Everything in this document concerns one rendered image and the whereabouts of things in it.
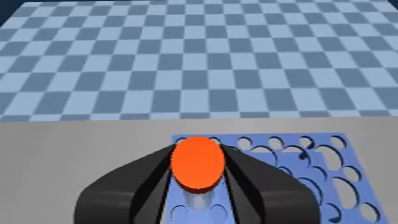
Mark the blue perforated tube rack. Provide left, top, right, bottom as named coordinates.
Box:
left=158, top=132, right=386, bottom=224

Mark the orange oval object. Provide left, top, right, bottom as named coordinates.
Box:
left=169, top=135, right=227, bottom=212

